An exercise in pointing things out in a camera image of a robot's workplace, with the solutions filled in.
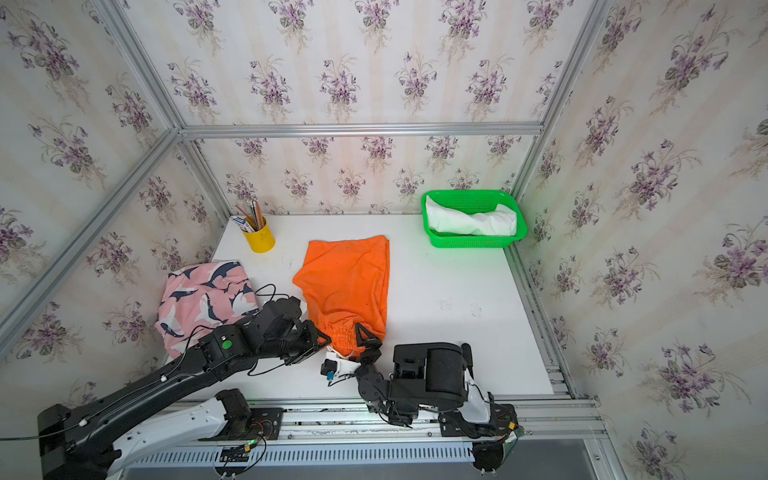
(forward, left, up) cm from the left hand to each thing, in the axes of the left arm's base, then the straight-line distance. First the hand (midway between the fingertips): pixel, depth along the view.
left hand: (337, 346), depth 70 cm
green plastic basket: (+64, -48, -11) cm, 81 cm away
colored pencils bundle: (+47, +35, -5) cm, 58 cm away
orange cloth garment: (+27, +1, -14) cm, 30 cm away
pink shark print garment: (+19, +46, -12) cm, 51 cm away
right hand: (+6, -5, -8) cm, 11 cm away
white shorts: (+48, -55, -7) cm, 73 cm away
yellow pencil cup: (+42, +32, -10) cm, 54 cm away
